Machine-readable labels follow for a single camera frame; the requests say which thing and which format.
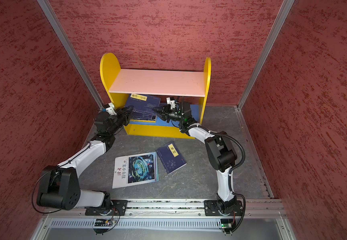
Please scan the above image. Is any left corner aluminium profile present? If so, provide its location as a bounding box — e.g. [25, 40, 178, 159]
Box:
[37, 0, 104, 109]

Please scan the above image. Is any black corrugated cable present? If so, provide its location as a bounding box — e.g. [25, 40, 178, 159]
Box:
[176, 95, 247, 233]

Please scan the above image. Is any right circuit board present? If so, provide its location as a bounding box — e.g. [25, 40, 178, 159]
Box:
[220, 219, 237, 232]

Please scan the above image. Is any navy book set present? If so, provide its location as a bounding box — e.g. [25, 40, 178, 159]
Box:
[124, 94, 160, 114]

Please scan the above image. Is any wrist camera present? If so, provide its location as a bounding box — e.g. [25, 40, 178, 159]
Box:
[164, 97, 192, 115]
[101, 103, 116, 116]

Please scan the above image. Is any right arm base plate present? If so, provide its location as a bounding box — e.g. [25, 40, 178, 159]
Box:
[204, 199, 243, 217]

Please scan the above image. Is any circuit board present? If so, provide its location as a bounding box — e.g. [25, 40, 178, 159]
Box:
[93, 219, 116, 228]
[220, 219, 237, 232]

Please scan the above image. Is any navy book with dragon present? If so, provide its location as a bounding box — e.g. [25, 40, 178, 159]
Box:
[130, 112, 156, 123]

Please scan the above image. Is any right corner aluminium profile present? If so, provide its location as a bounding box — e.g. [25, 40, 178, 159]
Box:
[237, 0, 295, 111]

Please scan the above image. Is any left circuit board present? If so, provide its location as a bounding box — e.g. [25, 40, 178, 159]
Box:
[93, 219, 116, 228]

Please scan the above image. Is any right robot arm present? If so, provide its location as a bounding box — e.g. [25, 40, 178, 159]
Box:
[153, 105, 246, 216]

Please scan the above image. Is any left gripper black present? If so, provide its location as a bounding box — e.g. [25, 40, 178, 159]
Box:
[108, 104, 133, 134]

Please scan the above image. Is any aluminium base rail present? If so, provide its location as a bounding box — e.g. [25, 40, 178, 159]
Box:
[42, 197, 287, 218]

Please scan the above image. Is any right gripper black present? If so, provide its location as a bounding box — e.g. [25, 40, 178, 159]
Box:
[153, 104, 185, 123]

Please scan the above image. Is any navy book yellow label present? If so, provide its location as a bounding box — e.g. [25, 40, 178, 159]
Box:
[156, 141, 187, 174]

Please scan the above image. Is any corner aluminium profile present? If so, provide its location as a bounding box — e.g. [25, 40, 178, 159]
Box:
[237, 0, 295, 111]
[37, 0, 104, 109]

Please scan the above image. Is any white science magazine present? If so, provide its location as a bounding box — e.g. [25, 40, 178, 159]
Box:
[112, 152, 158, 189]

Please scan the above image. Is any yellow pink blue bookshelf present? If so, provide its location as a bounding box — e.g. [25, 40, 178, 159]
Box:
[99, 53, 211, 142]

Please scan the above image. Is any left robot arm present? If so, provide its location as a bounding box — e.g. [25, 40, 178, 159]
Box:
[32, 106, 133, 214]

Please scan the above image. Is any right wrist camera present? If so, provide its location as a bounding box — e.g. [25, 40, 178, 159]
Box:
[164, 97, 192, 115]

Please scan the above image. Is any slotted cable duct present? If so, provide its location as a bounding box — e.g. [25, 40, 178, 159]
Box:
[50, 218, 221, 230]

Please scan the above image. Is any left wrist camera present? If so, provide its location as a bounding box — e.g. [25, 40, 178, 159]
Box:
[101, 103, 116, 116]

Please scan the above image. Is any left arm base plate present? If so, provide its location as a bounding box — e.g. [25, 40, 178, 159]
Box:
[85, 200, 128, 217]

